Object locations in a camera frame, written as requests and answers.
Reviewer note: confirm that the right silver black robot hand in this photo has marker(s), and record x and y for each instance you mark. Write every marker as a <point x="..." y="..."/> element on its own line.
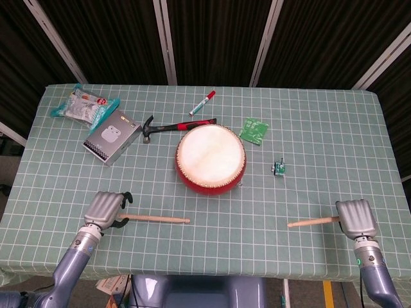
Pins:
<point x="356" y="218"/>

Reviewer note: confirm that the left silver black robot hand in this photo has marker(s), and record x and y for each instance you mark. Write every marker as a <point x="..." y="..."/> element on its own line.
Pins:
<point x="102" y="210"/>

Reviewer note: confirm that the wooden drumstick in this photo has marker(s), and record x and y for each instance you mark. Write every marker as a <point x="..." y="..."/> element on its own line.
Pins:
<point x="311" y="222"/>
<point x="154" y="218"/>

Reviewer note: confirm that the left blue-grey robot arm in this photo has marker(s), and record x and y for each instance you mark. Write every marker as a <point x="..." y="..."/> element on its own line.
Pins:
<point x="67" y="266"/>

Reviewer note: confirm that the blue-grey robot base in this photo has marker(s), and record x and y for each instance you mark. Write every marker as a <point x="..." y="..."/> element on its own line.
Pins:
<point x="199" y="292"/>

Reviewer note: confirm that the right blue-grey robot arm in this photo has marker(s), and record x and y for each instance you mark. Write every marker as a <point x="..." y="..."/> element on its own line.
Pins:
<point x="375" y="279"/>

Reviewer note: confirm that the grey earbuds box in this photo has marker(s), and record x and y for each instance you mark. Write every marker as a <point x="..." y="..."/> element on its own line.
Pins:
<point x="112" y="138"/>

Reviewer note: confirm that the white printed cardboard box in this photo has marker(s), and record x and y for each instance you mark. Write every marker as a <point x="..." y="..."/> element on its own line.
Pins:
<point x="112" y="284"/>

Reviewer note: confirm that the small green electronic module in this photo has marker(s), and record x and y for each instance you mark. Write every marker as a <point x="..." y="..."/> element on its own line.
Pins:
<point x="279" y="169"/>

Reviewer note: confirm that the green checked tablecloth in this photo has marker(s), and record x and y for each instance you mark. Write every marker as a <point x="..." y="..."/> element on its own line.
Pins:
<point x="192" y="250"/>

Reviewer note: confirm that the white table leg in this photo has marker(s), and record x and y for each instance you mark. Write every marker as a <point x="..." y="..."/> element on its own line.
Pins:
<point x="286" y="292"/>

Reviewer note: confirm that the black red claw hammer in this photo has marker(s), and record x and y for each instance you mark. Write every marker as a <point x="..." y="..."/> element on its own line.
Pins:
<point x="167" y="127"/>

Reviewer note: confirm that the teal snack packet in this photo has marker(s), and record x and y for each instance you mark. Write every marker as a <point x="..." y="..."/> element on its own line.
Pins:
<point x="80" y="106"/>

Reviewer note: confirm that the red drum white skin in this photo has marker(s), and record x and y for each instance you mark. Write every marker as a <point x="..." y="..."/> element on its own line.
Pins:
<point x="210" y="154"/>

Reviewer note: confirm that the green circuit board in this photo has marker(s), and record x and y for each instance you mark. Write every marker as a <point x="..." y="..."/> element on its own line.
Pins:
<point x="253" y="130"/>

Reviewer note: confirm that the white marker red cap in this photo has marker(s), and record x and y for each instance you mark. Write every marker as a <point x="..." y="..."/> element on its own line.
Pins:
<point x="202" y="103"/>

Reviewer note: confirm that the white partition post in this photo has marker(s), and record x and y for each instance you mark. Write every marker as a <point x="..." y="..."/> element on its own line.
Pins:
<point x="385" y="59"/>
<point x="165" y="41"/>
<point x="56" y="41"/>
<point x="266" y="41"/>
<point x="11" y="133"/>

